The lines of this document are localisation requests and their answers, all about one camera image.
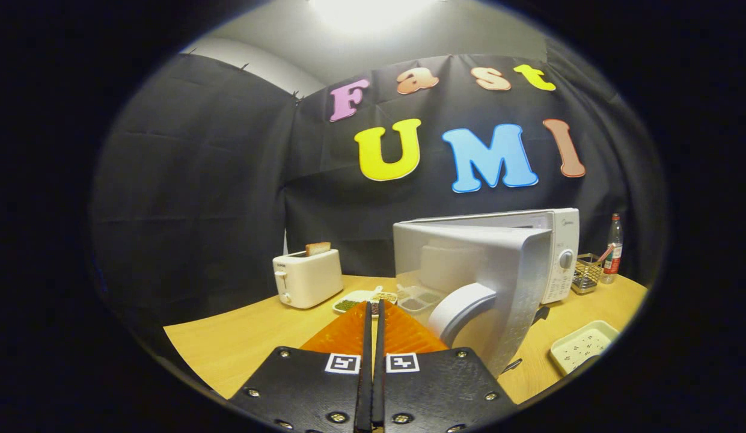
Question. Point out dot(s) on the white microwave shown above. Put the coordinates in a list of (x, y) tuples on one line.
[(505, 270)]

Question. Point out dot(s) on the white divided dish with beans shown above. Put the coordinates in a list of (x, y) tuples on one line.
[(348, 304)]

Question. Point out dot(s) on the white toaster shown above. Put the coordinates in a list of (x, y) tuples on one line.
[(309, 279)]

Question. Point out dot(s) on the cream rectangular plate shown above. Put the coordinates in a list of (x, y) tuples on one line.
[(583, 346)]

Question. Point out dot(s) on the toast slice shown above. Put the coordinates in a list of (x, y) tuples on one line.
[(318, 248)]

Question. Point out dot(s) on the clear bottle with red label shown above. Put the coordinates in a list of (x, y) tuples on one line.
[(613, 258)]

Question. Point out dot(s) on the black backdrop cloth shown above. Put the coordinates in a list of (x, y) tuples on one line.
[(186, 180)]

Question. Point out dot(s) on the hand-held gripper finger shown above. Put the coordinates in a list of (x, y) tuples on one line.
[(365, 391), (379, 391)]

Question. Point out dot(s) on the red striped straw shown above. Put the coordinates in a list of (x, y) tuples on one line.
[(606, 252)]

